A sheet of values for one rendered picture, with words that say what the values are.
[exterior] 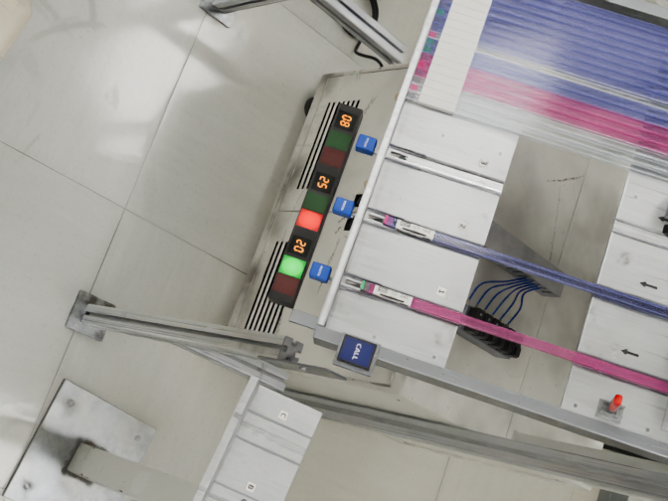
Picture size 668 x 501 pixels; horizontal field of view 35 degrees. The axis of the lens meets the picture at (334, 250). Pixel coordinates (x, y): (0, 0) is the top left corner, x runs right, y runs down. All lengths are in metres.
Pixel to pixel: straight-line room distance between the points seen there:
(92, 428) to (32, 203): 0.47
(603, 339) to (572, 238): 0.61
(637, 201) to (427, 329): 0.39
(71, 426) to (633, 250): 1.15
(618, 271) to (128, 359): 1.06
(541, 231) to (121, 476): 0.94
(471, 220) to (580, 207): 0.62
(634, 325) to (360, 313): 0.41
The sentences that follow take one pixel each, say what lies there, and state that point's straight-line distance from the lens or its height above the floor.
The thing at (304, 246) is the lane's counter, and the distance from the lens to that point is 1.65.
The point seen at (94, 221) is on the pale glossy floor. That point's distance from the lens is 2.20.
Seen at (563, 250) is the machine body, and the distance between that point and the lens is 2.22.
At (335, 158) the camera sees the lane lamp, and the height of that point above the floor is 0.66.
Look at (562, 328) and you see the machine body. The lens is 2.23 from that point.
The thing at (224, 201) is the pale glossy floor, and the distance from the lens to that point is 2.37.
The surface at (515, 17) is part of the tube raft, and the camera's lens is 1.79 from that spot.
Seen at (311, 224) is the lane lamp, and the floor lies 0.66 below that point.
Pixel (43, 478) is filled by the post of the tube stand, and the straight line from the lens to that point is 2.21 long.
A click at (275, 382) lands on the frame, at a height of 0.32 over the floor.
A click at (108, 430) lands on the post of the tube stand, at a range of 2.26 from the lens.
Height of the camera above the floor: 1.92
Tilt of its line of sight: 48 degrees down
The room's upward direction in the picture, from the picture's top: 94 degrees clockwise
